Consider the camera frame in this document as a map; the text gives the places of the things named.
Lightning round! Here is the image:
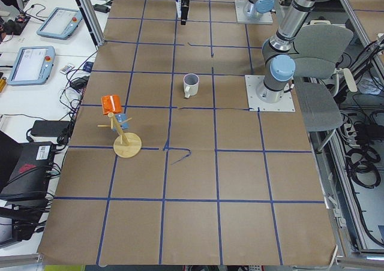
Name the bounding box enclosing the black power adapter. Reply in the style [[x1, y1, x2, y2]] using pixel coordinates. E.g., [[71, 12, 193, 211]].
[[30, 120, 70, 137]]

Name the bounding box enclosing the lower teach pendant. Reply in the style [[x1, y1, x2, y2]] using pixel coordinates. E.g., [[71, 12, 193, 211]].
[[7, 46, 56, 86]]

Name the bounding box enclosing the brown paper table cover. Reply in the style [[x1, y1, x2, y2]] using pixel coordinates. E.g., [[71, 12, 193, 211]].
[[39, 0, 335, 266]]

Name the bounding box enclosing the orange cup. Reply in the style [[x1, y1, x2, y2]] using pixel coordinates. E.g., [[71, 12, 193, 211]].
[[101, 95, 122, 115]]

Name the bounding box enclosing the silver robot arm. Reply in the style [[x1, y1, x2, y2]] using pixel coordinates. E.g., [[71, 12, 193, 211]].
[[249, 0, 328, 94], [244, 0, 275, 17]]

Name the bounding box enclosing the black computer box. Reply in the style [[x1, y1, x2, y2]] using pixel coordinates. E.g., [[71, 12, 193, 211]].
[[1, 132, 55, 202]]

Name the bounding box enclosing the aluminium frame post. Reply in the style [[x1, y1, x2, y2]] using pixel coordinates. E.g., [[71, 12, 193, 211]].
[[75, 0, 105, 47]]

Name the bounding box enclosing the wooden mug tree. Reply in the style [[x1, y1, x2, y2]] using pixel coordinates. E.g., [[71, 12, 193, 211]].
[[97, 113, 142, 158]]

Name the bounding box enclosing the upper teach pendant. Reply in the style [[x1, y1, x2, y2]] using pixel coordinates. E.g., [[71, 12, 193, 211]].
[[37, 7, 83, 40]]

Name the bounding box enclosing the teach pendant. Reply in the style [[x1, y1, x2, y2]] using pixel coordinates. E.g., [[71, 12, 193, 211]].
[[37, 7, 83, 40], [7, 46, 56, 86]]

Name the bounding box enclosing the white remote control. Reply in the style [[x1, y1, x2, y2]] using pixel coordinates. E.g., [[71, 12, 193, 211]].
[[59, 63, 75, 75]]

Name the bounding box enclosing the blue white milk carton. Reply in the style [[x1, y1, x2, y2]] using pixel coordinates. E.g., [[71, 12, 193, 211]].
[[175, 0, 182, 19]]

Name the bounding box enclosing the blue cup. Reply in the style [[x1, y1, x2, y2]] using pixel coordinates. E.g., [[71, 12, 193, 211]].
[[115, 113, 131, 130]]

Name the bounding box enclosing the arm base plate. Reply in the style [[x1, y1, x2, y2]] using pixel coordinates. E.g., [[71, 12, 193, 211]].
[[235, 0, 273, 25], [245, 75, 295, 112]]

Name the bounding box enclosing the white ceramic mug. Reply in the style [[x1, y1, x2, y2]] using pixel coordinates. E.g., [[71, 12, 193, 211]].
[[183, 73, 200, 98]]

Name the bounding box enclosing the grey office chair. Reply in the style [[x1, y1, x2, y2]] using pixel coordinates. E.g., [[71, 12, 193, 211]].
[[293, 23, 357, 153]]

